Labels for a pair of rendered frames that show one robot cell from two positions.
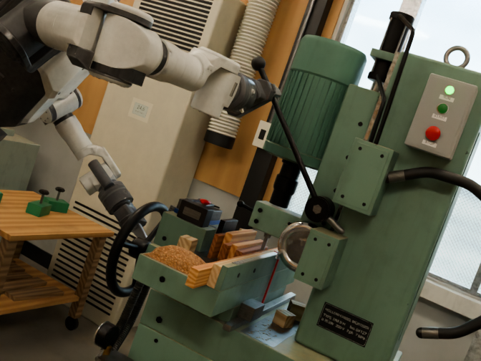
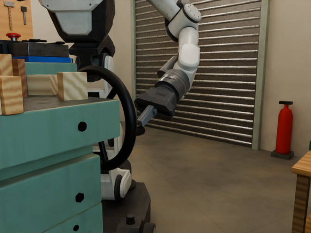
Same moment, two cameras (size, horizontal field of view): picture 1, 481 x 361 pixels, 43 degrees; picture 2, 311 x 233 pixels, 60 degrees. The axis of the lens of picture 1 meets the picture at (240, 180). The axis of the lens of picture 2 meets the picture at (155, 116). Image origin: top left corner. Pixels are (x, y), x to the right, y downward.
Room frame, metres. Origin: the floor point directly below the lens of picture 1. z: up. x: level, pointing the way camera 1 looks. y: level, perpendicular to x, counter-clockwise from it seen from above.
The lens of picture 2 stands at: (2.06, -0.45, 0.95)
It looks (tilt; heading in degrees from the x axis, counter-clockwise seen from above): 10 degrees down; 106
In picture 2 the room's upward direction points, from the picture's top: straight up
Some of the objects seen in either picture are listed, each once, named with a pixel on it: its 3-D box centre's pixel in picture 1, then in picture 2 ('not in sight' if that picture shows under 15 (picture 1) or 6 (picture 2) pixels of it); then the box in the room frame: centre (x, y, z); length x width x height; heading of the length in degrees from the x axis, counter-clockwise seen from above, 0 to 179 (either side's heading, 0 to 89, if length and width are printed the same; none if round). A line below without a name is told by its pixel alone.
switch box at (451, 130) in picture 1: (441, 117); not in sight; (1.34, -0.36, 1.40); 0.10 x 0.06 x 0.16; 69
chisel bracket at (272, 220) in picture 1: (278, 225); not in sight; (1.57, -0.13, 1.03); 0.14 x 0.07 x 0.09; 69
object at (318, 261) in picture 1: (321, 257); not in sight; (1.37, -0.23, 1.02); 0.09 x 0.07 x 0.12; 159
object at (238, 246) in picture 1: (245, 252); not in sight; (1.59, -0.08, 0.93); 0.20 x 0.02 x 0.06; 159
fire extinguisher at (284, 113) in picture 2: not in sight; (284, 129); (2.61, 2.63, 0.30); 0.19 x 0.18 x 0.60; 64
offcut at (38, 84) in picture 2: not in sight; (43, 84); (1.73, -0.03, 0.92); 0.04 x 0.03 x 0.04; 9
